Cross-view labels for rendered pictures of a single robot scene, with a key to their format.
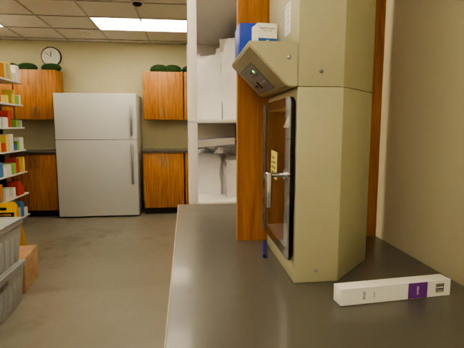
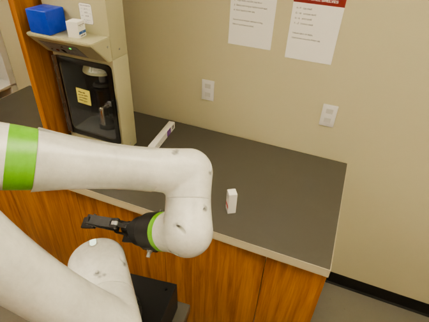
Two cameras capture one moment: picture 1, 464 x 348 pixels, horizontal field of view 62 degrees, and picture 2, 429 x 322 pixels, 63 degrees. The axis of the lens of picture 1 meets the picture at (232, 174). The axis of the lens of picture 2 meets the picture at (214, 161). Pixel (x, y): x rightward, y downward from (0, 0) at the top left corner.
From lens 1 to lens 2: 1.12 m
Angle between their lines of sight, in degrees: 64
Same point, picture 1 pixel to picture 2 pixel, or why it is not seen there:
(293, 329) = not seen: hidden behind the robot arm
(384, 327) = not seen: hidden behind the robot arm
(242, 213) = (50, 126)
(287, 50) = (106, 43)
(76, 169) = not seen: outside the picture
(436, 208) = (149, 88)
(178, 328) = (124, 197)
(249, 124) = (39, 68)
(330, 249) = (133, 131)
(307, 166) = (121, 98)
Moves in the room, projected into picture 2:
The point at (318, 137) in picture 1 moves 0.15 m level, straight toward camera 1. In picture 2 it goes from (122, 82) to (144, 93)
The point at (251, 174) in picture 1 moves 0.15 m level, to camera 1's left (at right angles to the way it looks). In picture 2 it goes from (48, 100) to (21, 113)
